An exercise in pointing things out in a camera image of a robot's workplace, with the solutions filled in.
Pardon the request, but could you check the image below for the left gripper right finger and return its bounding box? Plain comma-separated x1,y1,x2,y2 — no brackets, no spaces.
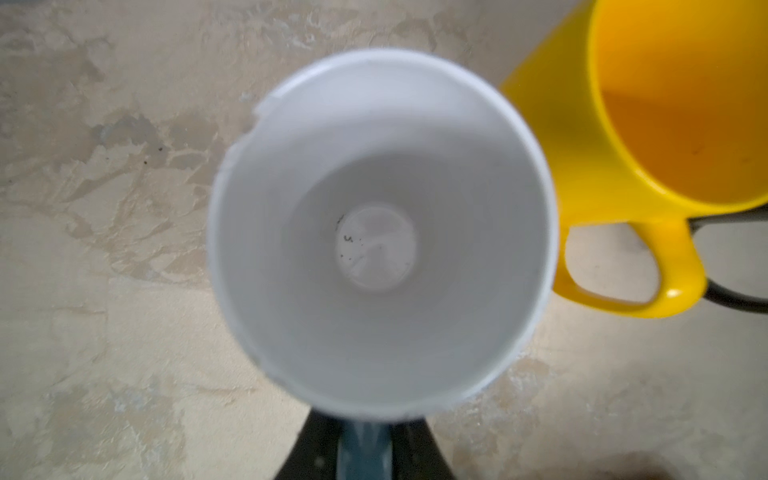
390,419,456,480

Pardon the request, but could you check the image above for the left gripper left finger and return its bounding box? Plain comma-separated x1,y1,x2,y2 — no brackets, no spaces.
274,410,342,480

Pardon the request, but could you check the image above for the teal blue mug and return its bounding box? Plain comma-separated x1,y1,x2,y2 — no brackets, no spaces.
206,48,559,479

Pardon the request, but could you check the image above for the black mug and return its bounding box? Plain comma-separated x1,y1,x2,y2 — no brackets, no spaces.
688,205,767,315

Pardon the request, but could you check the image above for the yellow mug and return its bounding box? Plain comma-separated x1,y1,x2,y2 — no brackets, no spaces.
501,1,767,318

